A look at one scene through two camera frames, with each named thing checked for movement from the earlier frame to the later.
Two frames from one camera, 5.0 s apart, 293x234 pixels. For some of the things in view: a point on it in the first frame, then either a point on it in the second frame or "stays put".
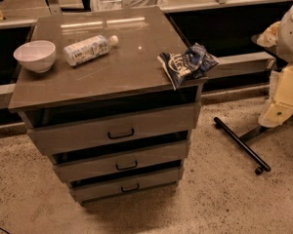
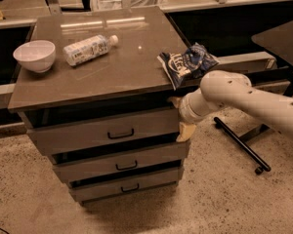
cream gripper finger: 276,114 → 186,131
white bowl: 37,55 stays put
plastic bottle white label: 88,48 stays put
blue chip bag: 191,62 stays put
